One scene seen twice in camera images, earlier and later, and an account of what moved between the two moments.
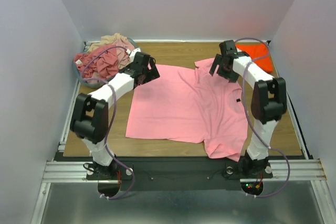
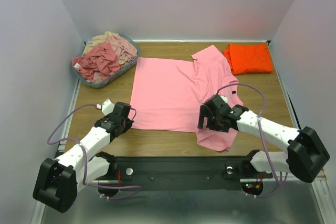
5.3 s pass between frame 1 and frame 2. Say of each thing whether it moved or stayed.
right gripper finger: moved
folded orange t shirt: stayed
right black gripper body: moved
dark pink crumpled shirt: stayed
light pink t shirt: moved
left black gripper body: moved
